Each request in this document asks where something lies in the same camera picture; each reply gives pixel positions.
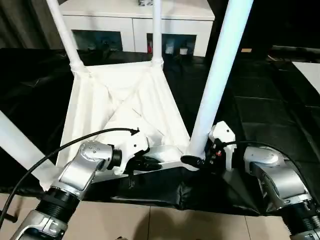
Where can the black metal rail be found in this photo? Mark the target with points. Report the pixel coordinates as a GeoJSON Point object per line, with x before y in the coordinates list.
{"type": "Point", "coordinates": [295, 48]}

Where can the black robot foot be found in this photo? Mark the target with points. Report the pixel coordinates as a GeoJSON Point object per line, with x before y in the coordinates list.
{"type": "Point", "coordinates": [123, 238]}

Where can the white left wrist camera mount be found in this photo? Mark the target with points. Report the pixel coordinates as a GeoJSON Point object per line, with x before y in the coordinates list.
{"type": "Point", "coordinates": [135, 145]}

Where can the white plastic table top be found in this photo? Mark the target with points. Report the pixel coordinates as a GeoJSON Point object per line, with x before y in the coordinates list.
{"type": "Point", "coordinates": [100, 105]}

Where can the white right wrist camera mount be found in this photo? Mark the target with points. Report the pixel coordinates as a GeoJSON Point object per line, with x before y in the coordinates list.
{"type": "Point", "coordinates": [223, 132]}

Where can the black metal stand frame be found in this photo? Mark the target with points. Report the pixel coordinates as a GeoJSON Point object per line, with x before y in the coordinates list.
{"type": "Point", "coordinates": [8, 217]}

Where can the white flat board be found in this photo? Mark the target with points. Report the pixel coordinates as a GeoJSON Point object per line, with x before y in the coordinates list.
{"type": "Point", "coordinates": [308, 75]}

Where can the white cabinet with glass doors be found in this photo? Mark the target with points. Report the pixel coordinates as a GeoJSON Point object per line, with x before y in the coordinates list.
{"type": "Point", "coordinates": [105, 22]}

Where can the small tan label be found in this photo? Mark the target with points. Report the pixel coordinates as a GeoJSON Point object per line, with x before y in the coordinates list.
{"type": "Point", "coordinates": [246, 50]}

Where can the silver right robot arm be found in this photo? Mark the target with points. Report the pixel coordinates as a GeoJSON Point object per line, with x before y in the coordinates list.
{"type": "Point", "coordinates": [275, 175]}

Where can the black work mat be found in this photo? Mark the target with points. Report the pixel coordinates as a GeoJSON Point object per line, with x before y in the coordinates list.
{"type": "Point", "coordinates": [270, 112]}

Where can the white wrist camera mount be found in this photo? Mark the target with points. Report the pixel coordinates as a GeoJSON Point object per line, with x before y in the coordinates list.
{"type": "Point", "coordinates": [223, 132]}
{"type": "Point", "coordinates": [135, 145]}

